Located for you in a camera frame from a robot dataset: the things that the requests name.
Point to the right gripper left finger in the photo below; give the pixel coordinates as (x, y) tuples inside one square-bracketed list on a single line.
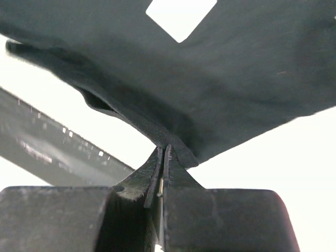
[(142, 186)]

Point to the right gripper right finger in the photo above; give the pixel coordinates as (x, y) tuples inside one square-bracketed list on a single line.
[(174, 174)]

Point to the black t shirt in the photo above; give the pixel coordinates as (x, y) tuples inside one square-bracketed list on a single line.
[(201, 76)]

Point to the black base beam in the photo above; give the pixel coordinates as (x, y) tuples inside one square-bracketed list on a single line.
[(47, 149)]

